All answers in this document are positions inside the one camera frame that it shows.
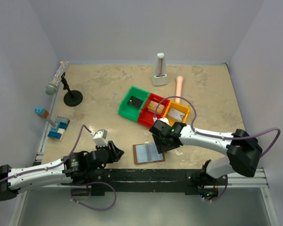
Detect brown leather card holder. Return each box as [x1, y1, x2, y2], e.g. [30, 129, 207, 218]
[133, 143, 165, 165]

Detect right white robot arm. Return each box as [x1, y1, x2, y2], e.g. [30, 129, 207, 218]
[149, 118, 263, 179]

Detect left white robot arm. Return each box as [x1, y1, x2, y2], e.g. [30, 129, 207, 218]
[0, 141, 124, 202]

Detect cards in yellow bin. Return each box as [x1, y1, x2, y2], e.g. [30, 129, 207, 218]
[167, 108, 185, 122]

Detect cards in red bin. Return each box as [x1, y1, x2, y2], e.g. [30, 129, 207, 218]
[147, 101, 165, 114]

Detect red plastic bin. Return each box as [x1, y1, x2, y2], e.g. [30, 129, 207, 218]
[138, 93, 170, 128]

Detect yellow plastic bin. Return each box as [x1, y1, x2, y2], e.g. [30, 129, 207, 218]
[163, 101, 190, 126]

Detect green plastic bin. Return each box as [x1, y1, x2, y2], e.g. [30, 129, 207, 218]
[118, 86, 150, 122]

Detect blue toy brick stack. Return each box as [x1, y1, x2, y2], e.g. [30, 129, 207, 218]
[47, 116, 70, 141]

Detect black item in green bin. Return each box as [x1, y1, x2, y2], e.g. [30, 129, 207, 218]
[127, 96, 143, 109]

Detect pink toy microphone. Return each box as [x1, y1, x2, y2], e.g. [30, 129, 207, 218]
[175, 76, 183, 104]

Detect white metronome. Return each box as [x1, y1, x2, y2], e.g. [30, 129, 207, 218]
[151, 53, 168, 86]

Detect black microphone stand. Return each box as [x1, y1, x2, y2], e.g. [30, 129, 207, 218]
[61, 73, 83, 107]

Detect blue orange toy block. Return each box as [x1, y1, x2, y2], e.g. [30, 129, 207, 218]
[34, 107, 49, 119]

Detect silver glitter microphone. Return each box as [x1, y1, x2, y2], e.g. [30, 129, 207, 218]
[44, 61, 69, 96]

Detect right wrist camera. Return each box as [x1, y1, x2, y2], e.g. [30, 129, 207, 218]
[153, 117, 170, 125]

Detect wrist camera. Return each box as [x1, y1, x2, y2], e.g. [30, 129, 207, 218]
[153, 117, 170, 125]
[92, 129, 108, 147]

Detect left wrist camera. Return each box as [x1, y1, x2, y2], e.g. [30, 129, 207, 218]
[92, 129, 108, 147]

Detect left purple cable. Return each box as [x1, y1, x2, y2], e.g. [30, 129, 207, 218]
[0, 124, 96, 196]

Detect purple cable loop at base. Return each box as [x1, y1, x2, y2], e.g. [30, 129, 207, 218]
[70, 180, 117, 209]

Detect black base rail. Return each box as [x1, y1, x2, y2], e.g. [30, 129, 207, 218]
[62, 169, 226, 195]

